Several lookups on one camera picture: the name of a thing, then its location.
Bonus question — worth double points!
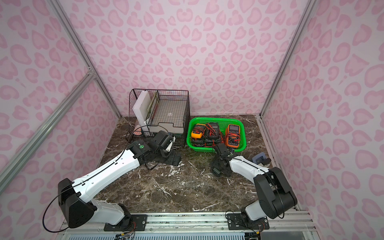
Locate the black wire mesh rack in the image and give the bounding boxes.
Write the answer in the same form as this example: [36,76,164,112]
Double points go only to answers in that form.
[126,89,190,147]

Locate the green multimeter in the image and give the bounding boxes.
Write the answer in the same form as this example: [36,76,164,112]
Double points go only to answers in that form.
[205,123,222,146]

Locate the grey white device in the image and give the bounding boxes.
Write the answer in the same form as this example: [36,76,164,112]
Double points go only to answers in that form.
[252,152,271,167]

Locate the yellow multimeter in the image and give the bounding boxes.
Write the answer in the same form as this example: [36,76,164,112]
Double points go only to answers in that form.
[191,124,206,139]

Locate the small dark multimeter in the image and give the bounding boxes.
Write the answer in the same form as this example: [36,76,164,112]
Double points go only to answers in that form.
[212,167,223,177]

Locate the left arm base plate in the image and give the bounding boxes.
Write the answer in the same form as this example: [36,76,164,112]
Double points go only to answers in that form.
[104,215,148,232]

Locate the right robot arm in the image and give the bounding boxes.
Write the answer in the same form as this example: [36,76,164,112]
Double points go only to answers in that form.
[211,144,298,221]

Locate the grey tray on rack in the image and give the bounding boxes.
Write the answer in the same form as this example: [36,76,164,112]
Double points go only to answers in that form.
[148,100,187,134]

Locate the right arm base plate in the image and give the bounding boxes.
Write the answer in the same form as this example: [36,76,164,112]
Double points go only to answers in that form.
[225,213,270,232]

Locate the orange multimeter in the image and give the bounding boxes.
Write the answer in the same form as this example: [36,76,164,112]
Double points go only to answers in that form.
[225,124,241,149]

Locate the green plastic basket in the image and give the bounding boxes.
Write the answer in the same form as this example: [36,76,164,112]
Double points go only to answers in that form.
[186,117,247,153]

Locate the aluminium front rail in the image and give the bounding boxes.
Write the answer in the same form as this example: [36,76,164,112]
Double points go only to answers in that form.
[57,209,320,240]

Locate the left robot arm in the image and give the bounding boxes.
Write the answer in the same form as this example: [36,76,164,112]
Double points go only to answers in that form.
[58,131,181,232]

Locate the black multimeter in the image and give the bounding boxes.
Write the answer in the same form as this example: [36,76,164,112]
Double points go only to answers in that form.
[164,150,182,167]

